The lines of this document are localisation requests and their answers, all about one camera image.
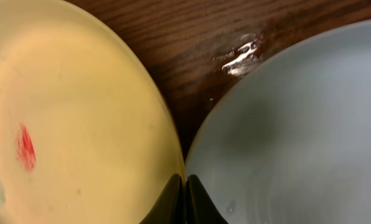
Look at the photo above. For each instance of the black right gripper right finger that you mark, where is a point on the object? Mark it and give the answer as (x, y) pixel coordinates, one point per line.
(200, 207)

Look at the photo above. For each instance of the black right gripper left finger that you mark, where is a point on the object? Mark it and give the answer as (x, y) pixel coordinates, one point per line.
(168, 208)

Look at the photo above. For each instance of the yellow plate with small stain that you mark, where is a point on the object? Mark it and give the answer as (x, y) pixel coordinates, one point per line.
(85, 135)

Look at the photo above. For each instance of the light blue plate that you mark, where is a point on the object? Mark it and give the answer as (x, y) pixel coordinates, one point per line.
(291, 142)

